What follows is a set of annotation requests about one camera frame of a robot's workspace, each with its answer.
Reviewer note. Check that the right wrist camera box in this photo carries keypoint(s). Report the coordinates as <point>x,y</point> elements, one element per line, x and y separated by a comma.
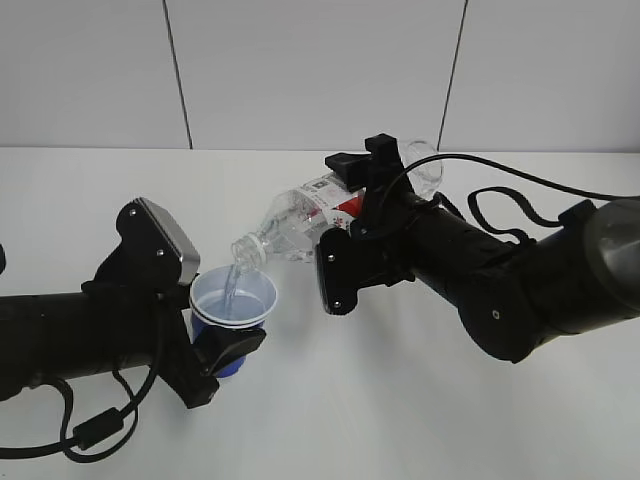
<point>345,265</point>

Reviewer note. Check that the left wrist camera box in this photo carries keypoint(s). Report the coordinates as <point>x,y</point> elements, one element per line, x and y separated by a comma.
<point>154,256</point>

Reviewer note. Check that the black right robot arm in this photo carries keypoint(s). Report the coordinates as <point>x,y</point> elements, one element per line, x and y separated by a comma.
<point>513,293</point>

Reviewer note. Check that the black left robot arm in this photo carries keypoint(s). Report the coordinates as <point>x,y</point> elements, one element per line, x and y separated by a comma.
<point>128,315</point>

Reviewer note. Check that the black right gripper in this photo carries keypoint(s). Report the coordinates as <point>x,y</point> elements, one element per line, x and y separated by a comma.
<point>379,239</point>

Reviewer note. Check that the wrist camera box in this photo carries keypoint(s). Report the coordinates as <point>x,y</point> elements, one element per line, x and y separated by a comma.
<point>345,265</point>
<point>154,256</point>

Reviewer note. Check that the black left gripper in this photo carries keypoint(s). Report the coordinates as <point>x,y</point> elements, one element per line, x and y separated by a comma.
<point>189,370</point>

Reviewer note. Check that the clear plastic water bottle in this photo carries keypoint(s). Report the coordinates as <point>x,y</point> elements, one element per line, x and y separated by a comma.
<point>295,221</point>

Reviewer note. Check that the blue paper cup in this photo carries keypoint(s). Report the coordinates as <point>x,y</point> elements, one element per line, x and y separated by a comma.
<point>217,298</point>

